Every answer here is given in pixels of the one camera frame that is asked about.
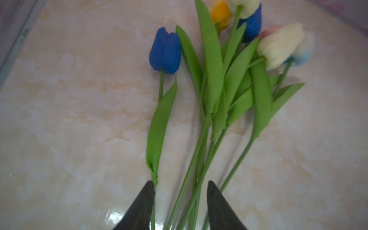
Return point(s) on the light blue tulip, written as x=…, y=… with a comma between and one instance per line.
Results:
x=300, y=56

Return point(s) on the yellow tulip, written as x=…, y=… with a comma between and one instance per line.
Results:
x=208, y=80

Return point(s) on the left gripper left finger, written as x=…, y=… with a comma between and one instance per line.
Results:
x=138, y=216

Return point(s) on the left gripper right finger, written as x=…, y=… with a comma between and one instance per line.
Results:
x=221, y=215

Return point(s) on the white tulip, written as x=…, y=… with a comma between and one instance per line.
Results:
x=244, y=5

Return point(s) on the cream pink tulip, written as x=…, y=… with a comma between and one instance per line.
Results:
x=266, y=94

